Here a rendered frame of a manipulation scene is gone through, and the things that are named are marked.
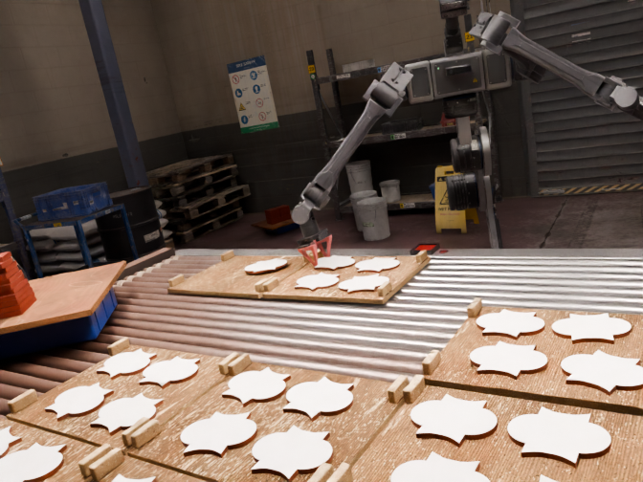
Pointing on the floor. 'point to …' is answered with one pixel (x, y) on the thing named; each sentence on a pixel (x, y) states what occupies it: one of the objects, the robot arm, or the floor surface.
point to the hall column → (114, 92)
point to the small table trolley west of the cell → (76, 232)
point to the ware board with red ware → (277, 220)
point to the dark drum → (142, 232)
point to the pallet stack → (197, 195)
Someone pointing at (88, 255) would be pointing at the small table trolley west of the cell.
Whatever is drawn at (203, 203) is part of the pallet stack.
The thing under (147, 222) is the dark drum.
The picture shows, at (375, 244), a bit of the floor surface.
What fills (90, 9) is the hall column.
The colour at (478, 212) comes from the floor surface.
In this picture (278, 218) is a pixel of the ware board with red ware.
